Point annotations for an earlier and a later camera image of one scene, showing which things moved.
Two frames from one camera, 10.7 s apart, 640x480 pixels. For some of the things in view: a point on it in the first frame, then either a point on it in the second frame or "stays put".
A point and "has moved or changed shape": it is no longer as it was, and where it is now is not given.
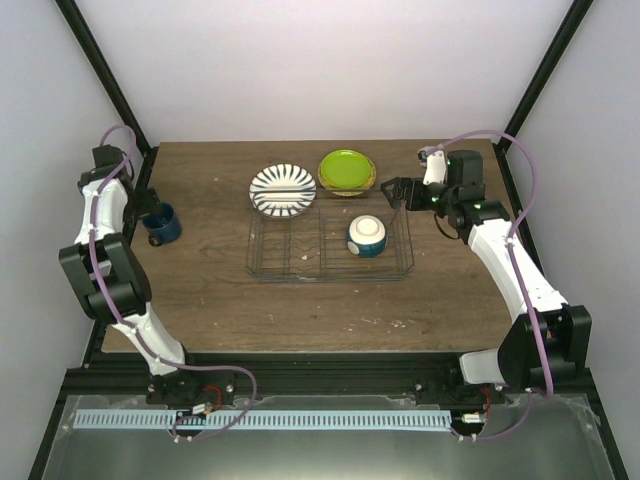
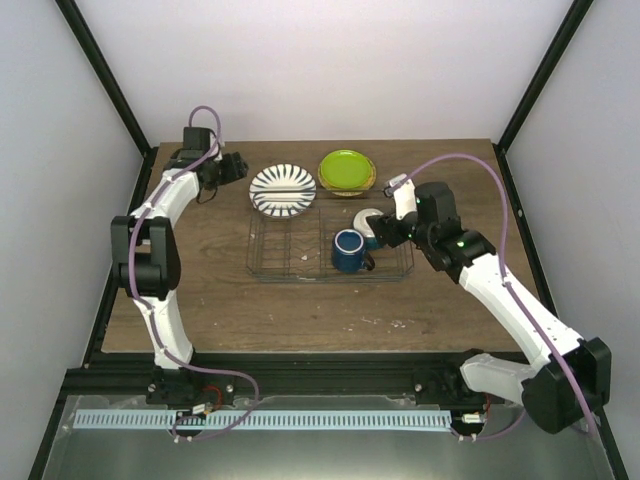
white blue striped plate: [282, 190] stays put
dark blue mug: [164, 226] has moved or changed shape
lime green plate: [343, 169] stays put
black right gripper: [412, 184] to [383, 227]
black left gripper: [148, 204] to [233, 170]
